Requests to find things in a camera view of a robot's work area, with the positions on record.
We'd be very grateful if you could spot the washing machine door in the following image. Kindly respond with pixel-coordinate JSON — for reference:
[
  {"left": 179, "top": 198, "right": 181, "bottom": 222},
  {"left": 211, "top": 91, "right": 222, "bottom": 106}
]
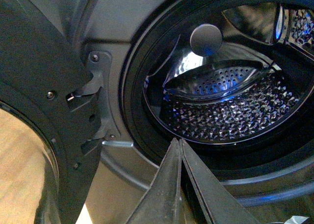
[{"left": 0, "top": 0, "right": 101, "bottom": 224}]

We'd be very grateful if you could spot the perforated steel drum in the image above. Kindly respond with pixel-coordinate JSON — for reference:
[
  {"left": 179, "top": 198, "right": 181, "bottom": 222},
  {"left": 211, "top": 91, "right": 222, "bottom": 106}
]
[{"left": 142, "top": 2, "right": 314, "bottom": 145}]

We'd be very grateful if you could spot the grey door hinge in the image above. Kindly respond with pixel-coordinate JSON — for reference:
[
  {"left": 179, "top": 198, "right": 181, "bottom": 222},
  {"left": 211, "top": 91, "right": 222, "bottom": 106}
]
[{"left": 75, "top": 51, "right": 121, "bottom": 140}]

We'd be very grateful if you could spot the grey front-load washing machine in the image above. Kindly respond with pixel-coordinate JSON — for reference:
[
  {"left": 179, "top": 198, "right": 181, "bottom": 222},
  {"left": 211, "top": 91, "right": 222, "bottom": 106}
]
[{"left": 17, "top": 0, "right": 314, "bottom": 224}]

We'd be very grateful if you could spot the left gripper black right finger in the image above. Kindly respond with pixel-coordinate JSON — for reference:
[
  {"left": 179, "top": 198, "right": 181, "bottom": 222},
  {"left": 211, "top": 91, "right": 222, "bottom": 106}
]
[{"left": 179, "top": 139, "right": 259, "bottom": 224}]

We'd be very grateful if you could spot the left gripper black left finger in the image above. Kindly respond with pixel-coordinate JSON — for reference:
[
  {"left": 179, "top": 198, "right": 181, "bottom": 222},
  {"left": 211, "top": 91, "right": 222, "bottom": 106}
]
[{"left": 127, "top": 138, "right": 182, "bottom": 224}]

